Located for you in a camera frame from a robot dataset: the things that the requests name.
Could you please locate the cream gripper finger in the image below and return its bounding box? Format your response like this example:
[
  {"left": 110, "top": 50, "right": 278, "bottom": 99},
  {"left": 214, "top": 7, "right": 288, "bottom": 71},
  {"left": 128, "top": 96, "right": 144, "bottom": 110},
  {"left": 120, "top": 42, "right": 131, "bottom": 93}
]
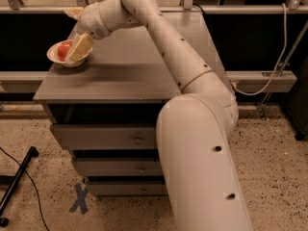
[
  {"left": 64, "top": 7, "right": 84, "bottom": 20},
  {"left": 67, "top": 33, "right": 93, "bottom": 62}
]

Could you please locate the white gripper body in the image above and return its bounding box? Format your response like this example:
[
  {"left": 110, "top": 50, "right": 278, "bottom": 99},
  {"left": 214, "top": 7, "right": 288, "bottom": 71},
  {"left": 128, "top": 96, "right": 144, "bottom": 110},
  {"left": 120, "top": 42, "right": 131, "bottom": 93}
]
[{"left": 78, "top": 3, "right": 112, "bottom": 39}]

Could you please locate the red apple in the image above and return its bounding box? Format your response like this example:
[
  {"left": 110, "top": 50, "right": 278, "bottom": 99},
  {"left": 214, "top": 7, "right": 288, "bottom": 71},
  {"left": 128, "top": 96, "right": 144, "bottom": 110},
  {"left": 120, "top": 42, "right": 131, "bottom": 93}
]
[{"left": 57, "top": 41, "right": 72, "bottom": 62}]

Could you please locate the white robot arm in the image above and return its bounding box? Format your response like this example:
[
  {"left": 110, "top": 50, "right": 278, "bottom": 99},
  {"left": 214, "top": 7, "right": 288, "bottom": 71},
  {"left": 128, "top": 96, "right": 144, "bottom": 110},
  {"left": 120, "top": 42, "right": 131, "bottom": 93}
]
[{"left": 66, "top": 0, "right": 253, "bottom": 231}]

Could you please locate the white paper bowl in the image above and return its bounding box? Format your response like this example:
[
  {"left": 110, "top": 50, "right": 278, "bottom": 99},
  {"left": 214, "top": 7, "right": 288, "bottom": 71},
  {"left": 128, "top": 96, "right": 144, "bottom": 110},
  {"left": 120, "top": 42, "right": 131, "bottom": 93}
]
[{"left": 46, "top": 39, "right": 91, "bottom": 67}]

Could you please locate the grey metal railing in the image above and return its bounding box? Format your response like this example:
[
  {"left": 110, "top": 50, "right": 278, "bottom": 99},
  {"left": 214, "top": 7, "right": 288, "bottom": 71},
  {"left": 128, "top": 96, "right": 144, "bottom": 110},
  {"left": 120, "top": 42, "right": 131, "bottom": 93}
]
[{"left": 1, "top": 0, "right": 308, "bottom": 92}]

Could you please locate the grey drawer cabinet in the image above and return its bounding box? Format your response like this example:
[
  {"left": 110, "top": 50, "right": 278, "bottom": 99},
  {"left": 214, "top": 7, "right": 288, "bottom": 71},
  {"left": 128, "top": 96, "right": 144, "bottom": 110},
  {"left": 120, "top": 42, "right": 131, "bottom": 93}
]
[{"left": 33, "top": 12, "right": 237, "bottom": 198}]

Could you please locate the top grey drawer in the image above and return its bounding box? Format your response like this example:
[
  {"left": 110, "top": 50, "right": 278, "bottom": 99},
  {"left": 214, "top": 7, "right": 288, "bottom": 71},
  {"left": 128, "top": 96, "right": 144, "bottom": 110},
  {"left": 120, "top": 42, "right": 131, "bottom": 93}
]
[{"left": 50, "top": 124, "right": 156, "bottom": 150}]

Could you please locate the grey drawer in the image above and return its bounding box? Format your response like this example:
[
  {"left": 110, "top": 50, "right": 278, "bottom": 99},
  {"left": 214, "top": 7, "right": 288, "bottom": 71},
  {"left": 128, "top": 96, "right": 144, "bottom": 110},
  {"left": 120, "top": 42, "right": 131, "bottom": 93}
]
[
  {"left": 71, "top": 158, "right": 163, "bottom": 176},
  {"left": 87, "top": 181, "right": 167, "bottom": 196},
  {"left": 50, "top": 124, "right": 156, "bottom": 150}
]

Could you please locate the black stand leg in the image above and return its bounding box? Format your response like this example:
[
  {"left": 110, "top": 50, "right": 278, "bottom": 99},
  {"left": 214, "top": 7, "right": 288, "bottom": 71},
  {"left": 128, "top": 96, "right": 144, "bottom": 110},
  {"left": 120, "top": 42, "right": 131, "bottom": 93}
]
[{"left": 0, "top": 146, "right": 39, "bottom": 227}]

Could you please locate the middle grey drawer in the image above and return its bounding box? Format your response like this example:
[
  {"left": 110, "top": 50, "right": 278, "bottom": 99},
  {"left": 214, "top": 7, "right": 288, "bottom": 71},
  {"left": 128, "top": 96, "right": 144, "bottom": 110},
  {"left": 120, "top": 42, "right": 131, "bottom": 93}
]
[{"left": 71, "top": 158, "right": 163, "bottom": 176}]

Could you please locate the bottom grey drawer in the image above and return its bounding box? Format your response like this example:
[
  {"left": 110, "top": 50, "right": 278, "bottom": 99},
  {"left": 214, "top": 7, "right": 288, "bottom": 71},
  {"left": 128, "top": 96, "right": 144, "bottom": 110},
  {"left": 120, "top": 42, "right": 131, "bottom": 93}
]
[{"left": 87, "top": 181, "right": 167, "bottom": 196}]

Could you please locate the white cable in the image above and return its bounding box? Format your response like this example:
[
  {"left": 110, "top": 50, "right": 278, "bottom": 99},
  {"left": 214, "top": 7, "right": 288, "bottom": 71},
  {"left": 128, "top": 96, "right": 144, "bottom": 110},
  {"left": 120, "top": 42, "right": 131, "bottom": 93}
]
[{"left": 230, "top": 3, "right": 288, "bottom": 97}]

